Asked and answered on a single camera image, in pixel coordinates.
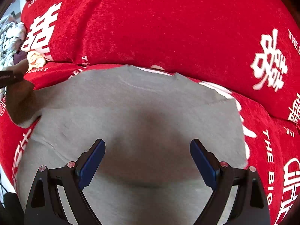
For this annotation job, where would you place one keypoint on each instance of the red printed blanket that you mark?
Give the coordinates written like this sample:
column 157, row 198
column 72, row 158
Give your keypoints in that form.
column 164, row 28

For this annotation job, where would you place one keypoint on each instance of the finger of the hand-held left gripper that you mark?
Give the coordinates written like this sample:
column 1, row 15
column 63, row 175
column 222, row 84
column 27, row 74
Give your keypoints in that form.
column 9, row 77

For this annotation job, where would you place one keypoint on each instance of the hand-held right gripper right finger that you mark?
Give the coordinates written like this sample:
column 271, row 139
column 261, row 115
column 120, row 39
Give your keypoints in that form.
column 202, row 166

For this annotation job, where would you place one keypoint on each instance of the light grey small garment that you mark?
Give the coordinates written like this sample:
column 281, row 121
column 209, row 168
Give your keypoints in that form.
column 140, row 98

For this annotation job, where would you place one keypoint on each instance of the dark purple cloth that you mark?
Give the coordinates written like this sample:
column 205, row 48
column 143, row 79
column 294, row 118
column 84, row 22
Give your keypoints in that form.
column 20, row 57

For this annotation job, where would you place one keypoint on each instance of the cream crumpled cloth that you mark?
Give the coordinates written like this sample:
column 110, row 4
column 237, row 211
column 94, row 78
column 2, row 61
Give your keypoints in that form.
column 35, row 59

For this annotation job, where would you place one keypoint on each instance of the white patterned bedding pile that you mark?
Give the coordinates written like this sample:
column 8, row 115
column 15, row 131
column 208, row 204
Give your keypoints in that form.
column 9, row 39

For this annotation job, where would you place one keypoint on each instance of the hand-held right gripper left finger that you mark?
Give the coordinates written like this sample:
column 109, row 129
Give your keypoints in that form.
column 92, row 166

